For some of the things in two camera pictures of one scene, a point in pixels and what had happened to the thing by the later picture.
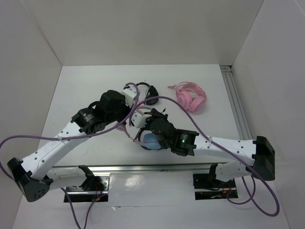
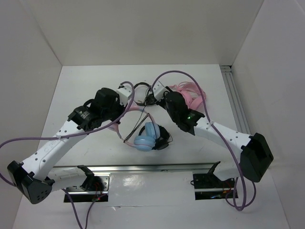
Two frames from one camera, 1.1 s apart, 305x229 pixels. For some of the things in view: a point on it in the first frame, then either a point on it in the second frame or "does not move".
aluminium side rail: (242, 126) does not move
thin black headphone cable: (138, 134) → (135, 128)
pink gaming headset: (189, 95) does not move
